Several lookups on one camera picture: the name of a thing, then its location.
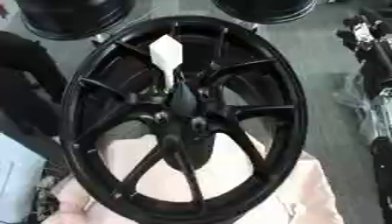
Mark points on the black round wheel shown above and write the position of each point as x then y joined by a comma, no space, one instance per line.
71,17
265,10

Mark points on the pale blue panel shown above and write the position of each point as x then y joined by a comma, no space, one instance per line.
18,178

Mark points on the black spoked wheel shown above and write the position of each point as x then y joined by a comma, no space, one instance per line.
179,145

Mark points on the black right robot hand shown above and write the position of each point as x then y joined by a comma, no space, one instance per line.
375,67

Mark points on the white pin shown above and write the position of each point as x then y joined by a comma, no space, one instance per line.
166,54

